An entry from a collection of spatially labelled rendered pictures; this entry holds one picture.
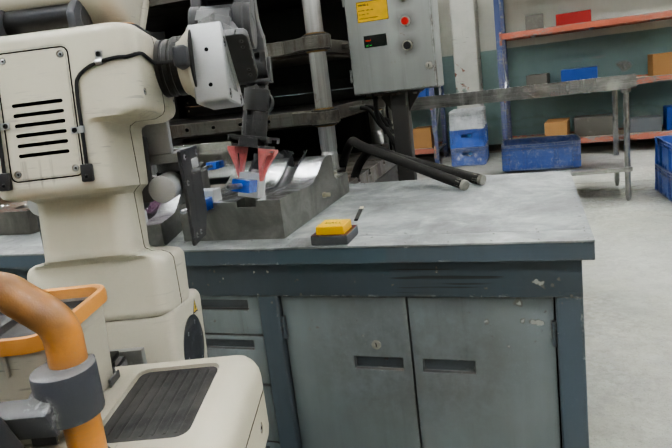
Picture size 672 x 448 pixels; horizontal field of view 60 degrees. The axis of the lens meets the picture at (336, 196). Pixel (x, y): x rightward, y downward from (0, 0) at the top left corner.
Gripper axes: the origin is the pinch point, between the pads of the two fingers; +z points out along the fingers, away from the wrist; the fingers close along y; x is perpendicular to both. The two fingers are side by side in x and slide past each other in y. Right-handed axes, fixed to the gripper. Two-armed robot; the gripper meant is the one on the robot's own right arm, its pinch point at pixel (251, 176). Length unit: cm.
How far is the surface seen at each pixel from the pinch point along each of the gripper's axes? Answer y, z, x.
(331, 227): -21.9, 8.2, 6.0
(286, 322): -10.5, 32.5, -1.9
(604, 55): -136, -139, -647
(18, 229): 80, 24, -14
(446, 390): -47, 41, -4
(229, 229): 4.2, 12.6, 0.5
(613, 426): -93, 70, -72
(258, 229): -3.0, 11.6, 0.6
